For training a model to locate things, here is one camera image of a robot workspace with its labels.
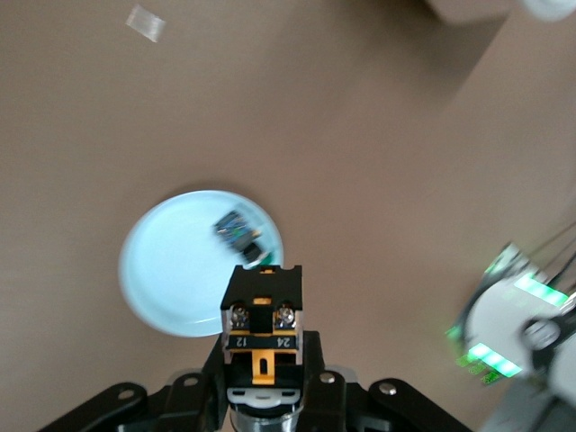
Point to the light blue round plate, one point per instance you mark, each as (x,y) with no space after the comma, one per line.
(171,270)

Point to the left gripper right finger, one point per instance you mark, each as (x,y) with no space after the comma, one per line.
(333,405)

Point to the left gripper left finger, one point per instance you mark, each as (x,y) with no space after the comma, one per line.
(189,405)

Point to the green blue push-button switch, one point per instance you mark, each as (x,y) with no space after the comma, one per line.
(236,231)

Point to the clear tape piece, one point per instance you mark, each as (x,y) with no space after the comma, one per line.
(145,22)

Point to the orange black push-button switch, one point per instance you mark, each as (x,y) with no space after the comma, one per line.
(261,292)

